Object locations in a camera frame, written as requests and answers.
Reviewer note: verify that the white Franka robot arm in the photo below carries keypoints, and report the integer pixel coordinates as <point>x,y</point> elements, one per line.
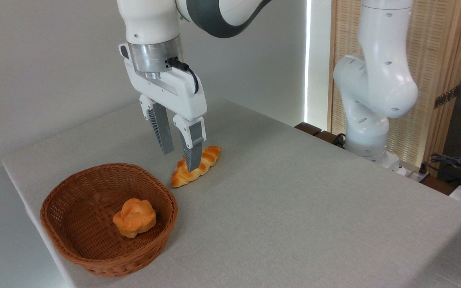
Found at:
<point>374,80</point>

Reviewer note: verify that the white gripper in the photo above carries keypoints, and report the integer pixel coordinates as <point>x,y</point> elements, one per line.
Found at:
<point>182,96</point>

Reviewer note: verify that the round orange bread roll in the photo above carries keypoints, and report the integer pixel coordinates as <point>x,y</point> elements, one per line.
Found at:
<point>134,218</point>

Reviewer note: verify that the brown wicker basket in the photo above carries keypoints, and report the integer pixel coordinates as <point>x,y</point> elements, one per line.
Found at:
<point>78,240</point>

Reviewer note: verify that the wooden bamboo folding screen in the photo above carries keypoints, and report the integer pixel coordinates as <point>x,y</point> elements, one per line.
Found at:
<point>434,60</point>

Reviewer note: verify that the dark brown wooden bench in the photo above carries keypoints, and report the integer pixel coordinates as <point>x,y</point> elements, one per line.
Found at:
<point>314,131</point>

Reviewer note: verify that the long braided bread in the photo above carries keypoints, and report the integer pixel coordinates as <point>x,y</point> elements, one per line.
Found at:
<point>210,154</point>

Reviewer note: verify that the grey tablecloth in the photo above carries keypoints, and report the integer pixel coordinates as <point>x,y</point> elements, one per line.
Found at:
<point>294,220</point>

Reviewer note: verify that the metal screen hinge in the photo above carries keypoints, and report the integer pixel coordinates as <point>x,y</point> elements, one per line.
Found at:
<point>446,97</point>

